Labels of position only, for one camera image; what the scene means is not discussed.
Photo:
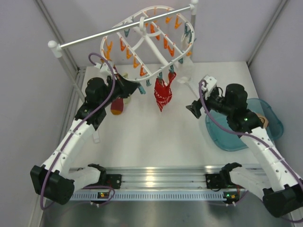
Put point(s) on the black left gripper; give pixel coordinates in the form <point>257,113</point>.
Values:
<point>127,87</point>

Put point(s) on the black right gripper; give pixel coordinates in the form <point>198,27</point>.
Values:
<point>195,107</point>

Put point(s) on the white round clip hanger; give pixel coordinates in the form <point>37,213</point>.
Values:
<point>162,41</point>

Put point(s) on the striped pink purple sock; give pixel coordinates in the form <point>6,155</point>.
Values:
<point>263,120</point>

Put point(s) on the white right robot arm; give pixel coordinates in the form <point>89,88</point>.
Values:
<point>283,193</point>

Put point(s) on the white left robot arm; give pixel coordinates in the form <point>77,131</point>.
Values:
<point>53,179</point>

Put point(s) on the maroon sock pair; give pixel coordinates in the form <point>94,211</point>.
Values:
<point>117,106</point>

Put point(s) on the red patterned sock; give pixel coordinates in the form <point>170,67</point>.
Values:
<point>162,91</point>

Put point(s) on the teal plastic basin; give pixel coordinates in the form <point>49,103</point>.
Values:
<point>230,142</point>

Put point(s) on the white metal drying rack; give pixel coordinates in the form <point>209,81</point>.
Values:
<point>150,44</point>

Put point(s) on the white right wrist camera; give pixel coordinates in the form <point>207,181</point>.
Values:
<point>211,83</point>

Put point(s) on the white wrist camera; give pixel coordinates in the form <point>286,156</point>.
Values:
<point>211,83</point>
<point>104,68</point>

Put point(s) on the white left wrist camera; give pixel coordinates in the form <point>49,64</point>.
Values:
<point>104,68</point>

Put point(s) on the aluminium rail base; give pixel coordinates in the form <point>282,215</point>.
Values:
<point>198,183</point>

